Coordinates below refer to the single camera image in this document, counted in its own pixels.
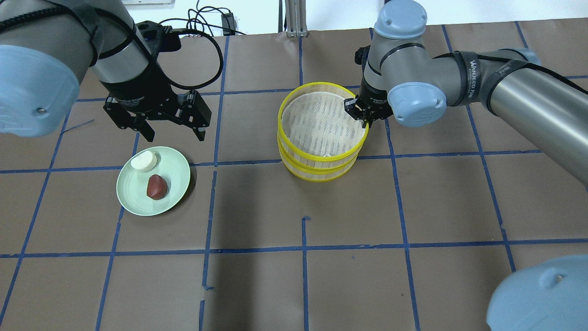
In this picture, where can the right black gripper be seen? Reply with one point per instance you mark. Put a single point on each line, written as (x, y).
(371, 99)

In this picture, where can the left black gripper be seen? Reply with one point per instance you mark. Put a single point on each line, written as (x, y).
(140, 97)

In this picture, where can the white steamed bun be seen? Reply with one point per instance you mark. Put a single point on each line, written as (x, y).
(144, 161)

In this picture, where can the yellow steamer layer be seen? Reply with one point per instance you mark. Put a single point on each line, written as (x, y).
(300, 157)
(315, 175)

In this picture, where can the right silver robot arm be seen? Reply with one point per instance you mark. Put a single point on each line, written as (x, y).
(400, 79)

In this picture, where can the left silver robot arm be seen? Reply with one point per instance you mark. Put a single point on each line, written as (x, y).
(48, 46)

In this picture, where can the white steamer cloth liner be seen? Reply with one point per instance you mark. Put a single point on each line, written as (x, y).
(317, 124)

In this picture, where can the brown steamed bun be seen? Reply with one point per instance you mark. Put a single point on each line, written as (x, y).
(157, 187)

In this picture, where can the light green plate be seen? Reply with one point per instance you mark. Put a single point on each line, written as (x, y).
(131, 185)

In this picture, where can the black power adapter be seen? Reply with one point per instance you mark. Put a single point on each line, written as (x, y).
(229, 24)

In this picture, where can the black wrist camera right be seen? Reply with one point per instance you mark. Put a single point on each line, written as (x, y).
(361, 57)

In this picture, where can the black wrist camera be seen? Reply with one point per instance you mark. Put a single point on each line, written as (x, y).
(159, 38)
(361, 57)

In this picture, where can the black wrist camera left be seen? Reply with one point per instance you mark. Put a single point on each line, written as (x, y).
(159, 38)

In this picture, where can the aluminium frame post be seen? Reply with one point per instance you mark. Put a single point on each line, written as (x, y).
(295, 18)

